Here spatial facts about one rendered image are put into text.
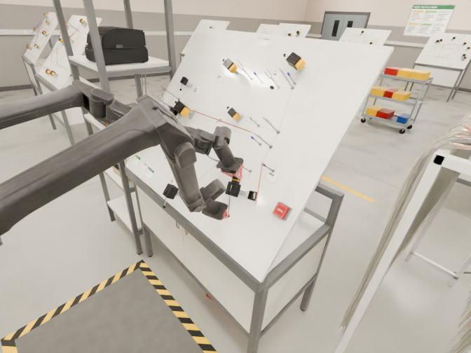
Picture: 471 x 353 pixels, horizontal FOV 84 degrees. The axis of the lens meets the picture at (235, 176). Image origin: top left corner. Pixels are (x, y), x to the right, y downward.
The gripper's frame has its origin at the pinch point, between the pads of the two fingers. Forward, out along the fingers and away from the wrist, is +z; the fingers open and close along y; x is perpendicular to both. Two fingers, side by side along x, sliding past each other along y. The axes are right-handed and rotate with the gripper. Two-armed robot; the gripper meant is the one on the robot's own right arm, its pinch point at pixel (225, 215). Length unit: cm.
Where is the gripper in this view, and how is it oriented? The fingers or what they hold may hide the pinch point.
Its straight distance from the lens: 109.8
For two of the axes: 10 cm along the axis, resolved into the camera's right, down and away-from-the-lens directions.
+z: 4.9, 4.2, 7.7
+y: -7.9, -1.7, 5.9
